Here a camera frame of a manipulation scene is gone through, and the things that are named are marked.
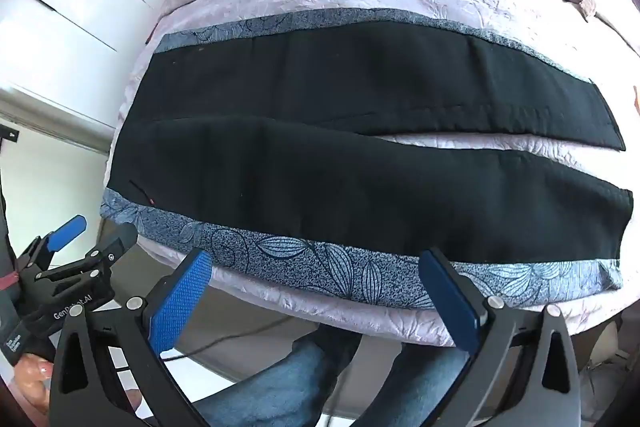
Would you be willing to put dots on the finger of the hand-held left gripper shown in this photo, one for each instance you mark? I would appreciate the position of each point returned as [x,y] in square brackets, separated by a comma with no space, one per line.
[107,252]
[67,231]

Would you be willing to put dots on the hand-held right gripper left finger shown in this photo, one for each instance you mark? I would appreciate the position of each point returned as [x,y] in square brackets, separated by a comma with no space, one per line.
[181,302]

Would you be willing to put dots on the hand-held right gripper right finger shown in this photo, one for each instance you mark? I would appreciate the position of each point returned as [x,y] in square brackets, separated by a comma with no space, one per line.
[450,302]

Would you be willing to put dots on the black pants with patterned trim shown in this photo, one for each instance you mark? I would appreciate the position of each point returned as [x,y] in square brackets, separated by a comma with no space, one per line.
[320,147]

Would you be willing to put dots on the person's left hand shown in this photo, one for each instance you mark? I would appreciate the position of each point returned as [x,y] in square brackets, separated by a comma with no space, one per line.
[30,379]

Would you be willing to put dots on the person's right leg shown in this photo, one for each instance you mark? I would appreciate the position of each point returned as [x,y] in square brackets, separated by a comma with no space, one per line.
[415,387]

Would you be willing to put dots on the person's leg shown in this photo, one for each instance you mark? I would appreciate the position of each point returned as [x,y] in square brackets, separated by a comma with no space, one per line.
[415,387]
[280,382]

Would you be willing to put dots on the person's left leg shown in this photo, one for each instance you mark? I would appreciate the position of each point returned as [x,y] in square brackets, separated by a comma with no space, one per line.
[280,382]

